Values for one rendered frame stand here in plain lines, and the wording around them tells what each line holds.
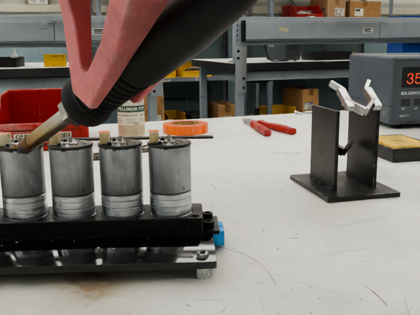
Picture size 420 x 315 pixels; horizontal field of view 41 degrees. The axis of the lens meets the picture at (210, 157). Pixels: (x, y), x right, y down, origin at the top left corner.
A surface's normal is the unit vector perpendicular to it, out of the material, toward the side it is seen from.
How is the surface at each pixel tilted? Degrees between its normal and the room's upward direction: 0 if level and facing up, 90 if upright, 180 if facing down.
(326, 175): 90
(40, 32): 90
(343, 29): 90
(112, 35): 108
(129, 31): 139
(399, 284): 0
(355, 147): 90
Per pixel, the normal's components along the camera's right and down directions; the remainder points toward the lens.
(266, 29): 0.33, 0.19
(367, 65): -0.99, 0.04
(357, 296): -0.01, -0.98
